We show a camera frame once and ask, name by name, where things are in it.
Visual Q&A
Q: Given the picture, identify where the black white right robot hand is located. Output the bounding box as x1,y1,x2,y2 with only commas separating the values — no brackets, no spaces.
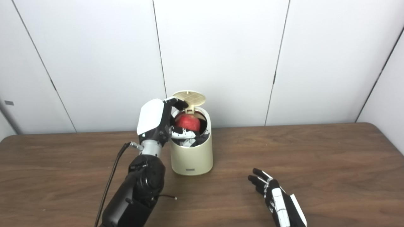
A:
248,168,307,227

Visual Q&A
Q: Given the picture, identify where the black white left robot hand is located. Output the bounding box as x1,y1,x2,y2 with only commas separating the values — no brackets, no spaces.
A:
137,97,209,148

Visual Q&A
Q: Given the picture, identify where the red apple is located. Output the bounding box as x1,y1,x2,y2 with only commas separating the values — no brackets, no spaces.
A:
175,113,201,132

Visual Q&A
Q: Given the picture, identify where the cream round bin lid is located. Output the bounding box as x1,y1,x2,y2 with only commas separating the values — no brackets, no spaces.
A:
172,90,207,114

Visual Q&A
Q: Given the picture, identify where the cream-colored bin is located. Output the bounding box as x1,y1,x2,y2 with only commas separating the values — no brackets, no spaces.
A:
170,107,213,176

